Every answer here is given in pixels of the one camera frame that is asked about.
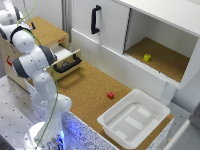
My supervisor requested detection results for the white plastic box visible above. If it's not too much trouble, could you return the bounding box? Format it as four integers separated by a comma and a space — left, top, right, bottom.
96, 88, 172, 150

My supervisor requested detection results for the white cabinet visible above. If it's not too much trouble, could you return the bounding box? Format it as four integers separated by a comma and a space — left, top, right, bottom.
70, 0, 200, 108

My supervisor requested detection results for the black drawer handle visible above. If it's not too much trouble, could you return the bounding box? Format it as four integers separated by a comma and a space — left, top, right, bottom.
53, 54, 83, 74

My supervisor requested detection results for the wooden drawer box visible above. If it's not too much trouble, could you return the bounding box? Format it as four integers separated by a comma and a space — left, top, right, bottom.
0, 16, 71, 92

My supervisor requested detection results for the yellow block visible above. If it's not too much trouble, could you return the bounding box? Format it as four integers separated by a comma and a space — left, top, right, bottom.
143, 53, 153, 63

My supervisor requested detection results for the wooden drawer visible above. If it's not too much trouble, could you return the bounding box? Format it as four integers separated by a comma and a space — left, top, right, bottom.
45, 44, 83, 82

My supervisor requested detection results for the green cable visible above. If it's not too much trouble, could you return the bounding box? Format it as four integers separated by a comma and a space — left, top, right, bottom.
16, 0, 60, 150

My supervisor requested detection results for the black door handle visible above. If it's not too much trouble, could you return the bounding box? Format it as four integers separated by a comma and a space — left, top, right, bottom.
90, 4, 102, 35

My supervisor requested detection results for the white sliding door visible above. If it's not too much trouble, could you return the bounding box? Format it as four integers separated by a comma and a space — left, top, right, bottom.
72, 0, 131, 56

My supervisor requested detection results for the pink block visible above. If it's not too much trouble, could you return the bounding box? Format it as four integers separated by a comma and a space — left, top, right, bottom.
106, 91, 115, 100

